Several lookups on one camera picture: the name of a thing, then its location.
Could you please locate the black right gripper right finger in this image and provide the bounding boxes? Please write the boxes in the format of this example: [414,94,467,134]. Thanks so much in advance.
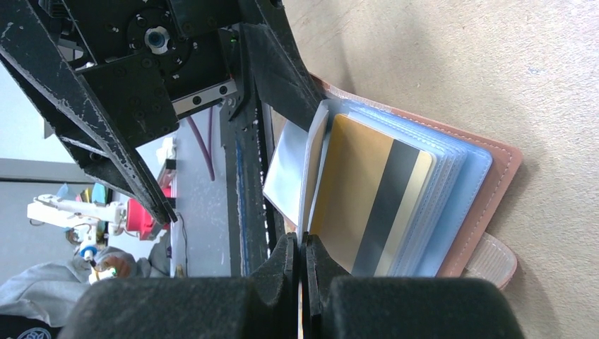
[300,234,524,338]

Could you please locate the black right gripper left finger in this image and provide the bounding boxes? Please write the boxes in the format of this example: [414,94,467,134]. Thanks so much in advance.
[59,233,300,338]

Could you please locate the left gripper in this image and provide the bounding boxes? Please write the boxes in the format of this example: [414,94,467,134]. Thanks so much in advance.
[1,1,323,224]

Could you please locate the blue card sleeves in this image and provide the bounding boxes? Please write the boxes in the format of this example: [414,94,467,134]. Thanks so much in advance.
[263,99,492,277]

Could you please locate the gold card with black stripe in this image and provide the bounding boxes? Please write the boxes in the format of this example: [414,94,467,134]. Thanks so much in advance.
[311,114,437,277]

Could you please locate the pink card holder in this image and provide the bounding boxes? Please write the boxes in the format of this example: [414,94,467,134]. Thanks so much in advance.
[311,74,524,291]

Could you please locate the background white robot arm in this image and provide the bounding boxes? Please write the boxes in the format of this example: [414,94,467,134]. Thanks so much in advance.
[1,1,523,338]

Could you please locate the person in grey hoodie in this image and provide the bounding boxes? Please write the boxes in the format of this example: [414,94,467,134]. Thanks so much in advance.
[1,244,170,338]

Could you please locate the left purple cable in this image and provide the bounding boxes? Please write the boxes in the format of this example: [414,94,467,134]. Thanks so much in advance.
[186,106,217,182]

